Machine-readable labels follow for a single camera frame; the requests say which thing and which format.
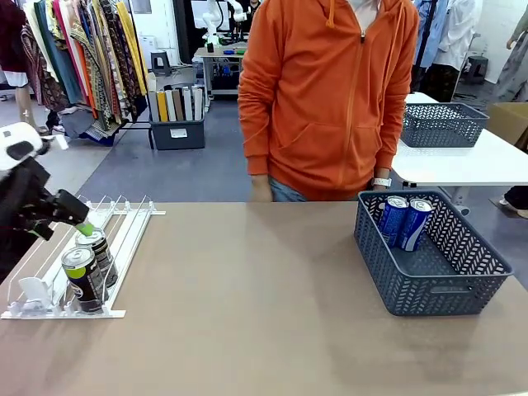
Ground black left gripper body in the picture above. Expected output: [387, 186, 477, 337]
[0, 158, 51, 232]

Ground blue drink can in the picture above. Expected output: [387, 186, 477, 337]
[397, 198, 435, 253]
[378, 196, 410, 249]

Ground grey plastic woven basket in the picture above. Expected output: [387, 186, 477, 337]
[400, 102, 491, 149]
[353, 189, 515, 318]

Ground person's right forearm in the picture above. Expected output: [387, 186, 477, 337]
[238, 94, 274, 178]

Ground person's left forearm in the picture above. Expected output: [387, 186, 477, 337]
[373, 98, 410, 180]

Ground person's right hand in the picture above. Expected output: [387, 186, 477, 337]
[250, 175, 274, 203]

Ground black green drink can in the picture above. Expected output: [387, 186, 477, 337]
[75, 229, 120, 289]
[61, 246, 111, 315]

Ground grey cloth pile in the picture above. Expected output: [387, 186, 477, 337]
[59, 105, 125, 146]

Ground teal hanging garment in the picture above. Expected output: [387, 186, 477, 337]
[35, 0, 85, 106]

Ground grey plastic storage bin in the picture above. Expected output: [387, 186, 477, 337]
[148, 118, 206, 151]

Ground multicolour patterned hanging garment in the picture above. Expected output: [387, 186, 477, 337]
[68, 0, 125, 125]

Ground white fabric roll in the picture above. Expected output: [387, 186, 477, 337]
[164, 88, 177, 123]
[191, 87, 205, 121]

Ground dark patterned hanging garment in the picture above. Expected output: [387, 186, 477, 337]
[98, 0, 144, 120]

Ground brown fabric roll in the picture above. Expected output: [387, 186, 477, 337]
[172, 88, 185, 122]

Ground maroon garment on mannequin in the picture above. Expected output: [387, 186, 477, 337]
[0, 0, 29, 74]

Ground grey step stool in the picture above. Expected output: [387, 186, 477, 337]
[150, 50, 172, 78]

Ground yellow hanging garment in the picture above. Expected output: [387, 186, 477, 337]
[115, 2, 149, 97]

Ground white storage box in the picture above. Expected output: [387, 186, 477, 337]
[138, 35, 159, 64]

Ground grey workbench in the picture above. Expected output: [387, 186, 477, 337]
[192, 45, 249, 101]

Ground blue jeans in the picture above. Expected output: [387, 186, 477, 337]
[268, 177, 362, 203]

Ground person in orange hoodie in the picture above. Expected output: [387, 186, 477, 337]
[238, 0, 421, 203]

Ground white side table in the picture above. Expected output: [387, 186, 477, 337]
[391, 92, 528, 216]

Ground blue hanging shirt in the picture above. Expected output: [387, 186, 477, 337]
[412, 0, 453, 70]

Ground black garment stand pole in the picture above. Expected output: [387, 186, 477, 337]
[414, 0, 439, 71]

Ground white hanging shirt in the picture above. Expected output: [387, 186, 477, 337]
[432, 0, 480, 72]

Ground dark step stool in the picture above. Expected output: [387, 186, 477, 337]
[465, 55, 490, 86]

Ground brown cardboard box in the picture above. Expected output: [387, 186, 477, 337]
[488, 101, 528, 154]

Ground seated person's legs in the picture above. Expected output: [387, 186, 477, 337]
[499, 185, 528, 219]

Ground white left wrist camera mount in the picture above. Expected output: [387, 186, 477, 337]
[39, 134, 70, 152]

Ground white wire can dispenser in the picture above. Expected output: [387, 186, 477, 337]
[0, 194, 167, 319]

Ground black clothes rack frame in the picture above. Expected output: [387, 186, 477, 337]
[117, 0, 156, 150]

